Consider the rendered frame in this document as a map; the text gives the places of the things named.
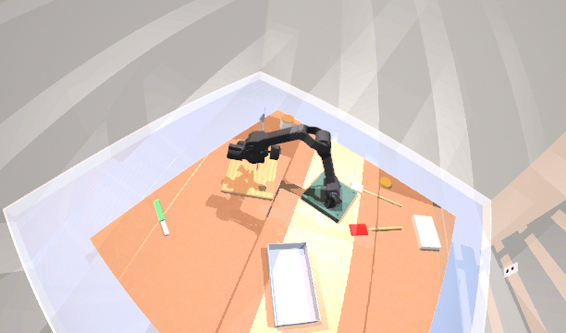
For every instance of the grey cylindrical canister with wooden lid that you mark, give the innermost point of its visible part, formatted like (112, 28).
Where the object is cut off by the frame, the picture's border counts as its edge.
(286, 121)

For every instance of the light wooden board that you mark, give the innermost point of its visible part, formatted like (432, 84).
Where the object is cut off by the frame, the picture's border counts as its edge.
(243, 179)

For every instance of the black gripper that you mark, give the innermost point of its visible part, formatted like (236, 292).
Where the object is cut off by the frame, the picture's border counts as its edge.
(274, 150)

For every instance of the white rectangular block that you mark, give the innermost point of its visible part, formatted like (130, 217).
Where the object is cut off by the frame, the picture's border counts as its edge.
(425, 232)

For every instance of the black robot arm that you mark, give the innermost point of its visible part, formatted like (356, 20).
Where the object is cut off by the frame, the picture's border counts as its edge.
(258, 140)

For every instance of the red spatula with wooden handle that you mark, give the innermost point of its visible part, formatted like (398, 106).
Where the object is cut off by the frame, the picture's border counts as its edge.
(357, 229)

